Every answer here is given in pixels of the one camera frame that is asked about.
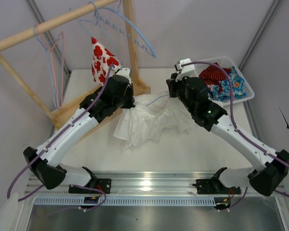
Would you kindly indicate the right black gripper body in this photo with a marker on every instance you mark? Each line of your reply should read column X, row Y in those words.
column 171, row 87

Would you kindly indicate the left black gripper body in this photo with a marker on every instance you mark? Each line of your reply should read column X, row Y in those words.
column 129, row 99

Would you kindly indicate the white cloth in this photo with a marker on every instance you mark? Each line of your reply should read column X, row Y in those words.
column 142, row 123

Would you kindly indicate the red poppy print skirt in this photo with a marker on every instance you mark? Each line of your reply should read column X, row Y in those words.
column 102, row 58

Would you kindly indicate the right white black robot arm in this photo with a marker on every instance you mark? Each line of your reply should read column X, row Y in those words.
column 269, row 166

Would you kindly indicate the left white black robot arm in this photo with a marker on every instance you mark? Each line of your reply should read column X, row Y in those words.
column 46, row 159

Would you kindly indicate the thick blue plastic hanger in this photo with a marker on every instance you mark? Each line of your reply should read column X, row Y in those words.
column 135, row 36

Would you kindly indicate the white laundry basket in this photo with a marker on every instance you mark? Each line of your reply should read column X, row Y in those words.
column 242, row 90

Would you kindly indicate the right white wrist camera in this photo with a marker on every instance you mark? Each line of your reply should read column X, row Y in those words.
column 184, row 68

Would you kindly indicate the aluminium mounting rail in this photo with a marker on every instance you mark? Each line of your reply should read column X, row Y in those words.
column 150, row 183

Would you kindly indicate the white slotted cable duct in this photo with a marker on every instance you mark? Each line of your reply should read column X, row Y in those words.
column 130, row 201

